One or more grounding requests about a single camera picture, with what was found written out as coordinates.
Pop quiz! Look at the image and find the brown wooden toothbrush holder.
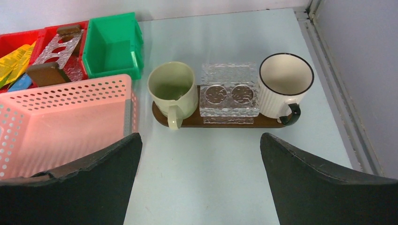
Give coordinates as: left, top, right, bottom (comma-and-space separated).
26, 24, 83, 87

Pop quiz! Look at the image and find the red bin with holder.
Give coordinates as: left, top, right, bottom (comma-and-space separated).
29, 20, 89, 82

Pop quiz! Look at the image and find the pink perforated basket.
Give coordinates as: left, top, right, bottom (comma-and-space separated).
0, 75, 137, 180

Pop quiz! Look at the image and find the clear textured toothbrush holder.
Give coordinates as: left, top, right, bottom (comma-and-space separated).
199, 62, 260, 125

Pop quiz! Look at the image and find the green bin far right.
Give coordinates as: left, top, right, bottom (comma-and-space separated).
82, 12, 144, 80

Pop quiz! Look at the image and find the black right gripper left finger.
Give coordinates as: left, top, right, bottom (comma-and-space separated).
0, 133, 143, 225

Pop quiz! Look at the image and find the white mug dark rim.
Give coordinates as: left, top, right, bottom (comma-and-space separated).
258, 52, 315, 126

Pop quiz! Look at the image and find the red bin with toothpaste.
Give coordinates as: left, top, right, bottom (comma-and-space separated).
0, 29, 43, 67

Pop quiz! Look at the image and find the brown wooden oval tray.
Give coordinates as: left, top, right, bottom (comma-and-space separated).
151, 85, 291, 129

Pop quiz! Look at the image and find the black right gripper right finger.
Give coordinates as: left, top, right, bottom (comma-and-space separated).
260, 133, 398, 225

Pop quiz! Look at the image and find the light green mug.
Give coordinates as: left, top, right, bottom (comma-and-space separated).
147, 61, 199, 130

